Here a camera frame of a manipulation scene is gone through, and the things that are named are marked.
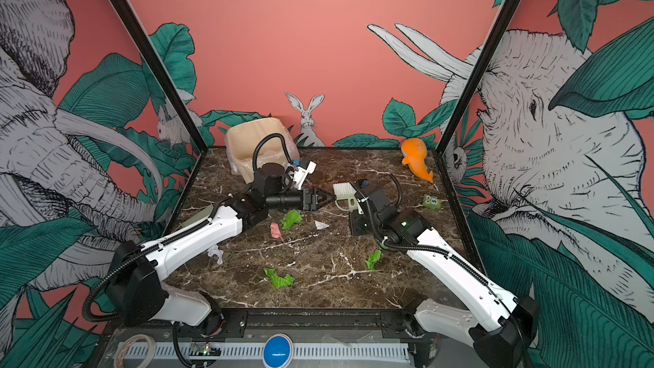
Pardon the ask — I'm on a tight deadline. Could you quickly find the small green frog toy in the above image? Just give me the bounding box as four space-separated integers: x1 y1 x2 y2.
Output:
421 194 443 211

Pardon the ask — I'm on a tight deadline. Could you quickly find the orange carrot plush toy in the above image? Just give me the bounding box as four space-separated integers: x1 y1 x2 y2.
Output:
400 138 434 183

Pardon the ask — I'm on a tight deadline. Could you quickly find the green paper scrap centre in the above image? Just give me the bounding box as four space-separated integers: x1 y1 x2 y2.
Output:
282 210 303 230

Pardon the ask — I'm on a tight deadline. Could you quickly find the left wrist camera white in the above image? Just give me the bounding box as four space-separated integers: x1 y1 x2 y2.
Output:
291 160 316 190

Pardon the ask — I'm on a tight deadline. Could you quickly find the white slotted cable duct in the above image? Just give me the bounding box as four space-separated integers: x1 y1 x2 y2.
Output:
113 341 410 363

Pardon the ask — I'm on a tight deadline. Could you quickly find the pink paper scrap centre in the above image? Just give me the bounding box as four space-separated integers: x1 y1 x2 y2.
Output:
270 223 284 241

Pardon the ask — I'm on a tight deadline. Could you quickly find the pale green hand brush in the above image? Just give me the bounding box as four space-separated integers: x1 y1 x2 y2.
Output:
332 182 359 212

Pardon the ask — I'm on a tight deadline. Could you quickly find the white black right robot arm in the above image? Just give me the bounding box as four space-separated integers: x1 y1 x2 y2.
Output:
348 180 540 367

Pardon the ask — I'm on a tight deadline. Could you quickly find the blue round button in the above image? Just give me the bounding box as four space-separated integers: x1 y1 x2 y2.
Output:
262 334 295 368

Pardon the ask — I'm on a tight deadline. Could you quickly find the left black frame post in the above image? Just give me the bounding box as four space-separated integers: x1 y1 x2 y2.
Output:
83 0 209 153

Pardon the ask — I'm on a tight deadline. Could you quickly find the green paper scrap front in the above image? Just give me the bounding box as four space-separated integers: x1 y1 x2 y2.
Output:
264 267 296 289

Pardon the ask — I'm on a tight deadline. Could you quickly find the pale green dustpan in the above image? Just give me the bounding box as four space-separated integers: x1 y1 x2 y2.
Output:
180 205 214 228

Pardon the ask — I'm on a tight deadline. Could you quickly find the cream plastic trash bin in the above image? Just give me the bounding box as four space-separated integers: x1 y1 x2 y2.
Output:
224 117 302 185

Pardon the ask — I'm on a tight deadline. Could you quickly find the white crumpled paper scrap left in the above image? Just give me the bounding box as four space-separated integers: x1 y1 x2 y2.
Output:
206 245 224 266

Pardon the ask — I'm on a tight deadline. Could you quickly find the right black frame post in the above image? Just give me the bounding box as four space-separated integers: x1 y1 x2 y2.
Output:
436 0 521 157

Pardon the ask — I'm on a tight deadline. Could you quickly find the green paper scrap right lower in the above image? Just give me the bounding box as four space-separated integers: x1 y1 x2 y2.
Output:
364 250 382 271

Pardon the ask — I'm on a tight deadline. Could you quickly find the green paper scrap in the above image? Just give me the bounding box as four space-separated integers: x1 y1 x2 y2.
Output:
282 210 303 230
364 250 382 271
264 267 296 289

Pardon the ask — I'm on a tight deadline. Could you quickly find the white paper scrap centre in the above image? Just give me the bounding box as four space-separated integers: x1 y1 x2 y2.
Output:
314 221 330 230

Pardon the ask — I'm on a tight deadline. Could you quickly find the black frame post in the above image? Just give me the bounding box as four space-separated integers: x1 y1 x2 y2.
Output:
83 0 209 153
436 0 521 157

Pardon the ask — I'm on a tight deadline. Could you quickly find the coiled clear cable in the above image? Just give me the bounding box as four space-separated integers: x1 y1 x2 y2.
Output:
113 333 157 368

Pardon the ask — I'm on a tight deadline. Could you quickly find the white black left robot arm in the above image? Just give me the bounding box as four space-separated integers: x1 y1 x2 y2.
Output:
82 161 335 337

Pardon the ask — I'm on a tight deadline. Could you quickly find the black front mounting rail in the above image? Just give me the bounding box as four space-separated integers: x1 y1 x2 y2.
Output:
104 307 512 341

